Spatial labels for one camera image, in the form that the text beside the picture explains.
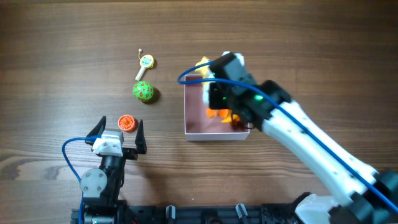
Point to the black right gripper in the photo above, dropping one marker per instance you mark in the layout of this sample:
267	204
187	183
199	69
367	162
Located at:
213	95

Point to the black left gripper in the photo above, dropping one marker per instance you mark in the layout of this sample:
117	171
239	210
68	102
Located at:
129	153

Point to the orange round plastic toy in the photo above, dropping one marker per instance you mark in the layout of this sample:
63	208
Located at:
127	123

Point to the orange dinosaur toy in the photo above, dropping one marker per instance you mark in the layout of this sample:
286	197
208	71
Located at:
226	114

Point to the green number ball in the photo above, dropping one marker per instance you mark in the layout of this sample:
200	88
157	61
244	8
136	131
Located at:
143	91

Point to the white duck toy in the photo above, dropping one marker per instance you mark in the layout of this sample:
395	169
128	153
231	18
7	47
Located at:
205	72

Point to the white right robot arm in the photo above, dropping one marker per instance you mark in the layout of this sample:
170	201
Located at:
359	193

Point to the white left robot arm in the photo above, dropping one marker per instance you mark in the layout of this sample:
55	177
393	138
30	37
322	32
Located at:
100	187

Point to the white box with brown interior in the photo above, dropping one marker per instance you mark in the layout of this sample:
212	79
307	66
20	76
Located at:
199	127

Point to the yellow rattle drum toy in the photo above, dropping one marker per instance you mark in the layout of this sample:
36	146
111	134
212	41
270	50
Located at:
146	62

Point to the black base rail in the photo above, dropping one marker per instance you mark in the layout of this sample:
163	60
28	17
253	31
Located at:
260	214

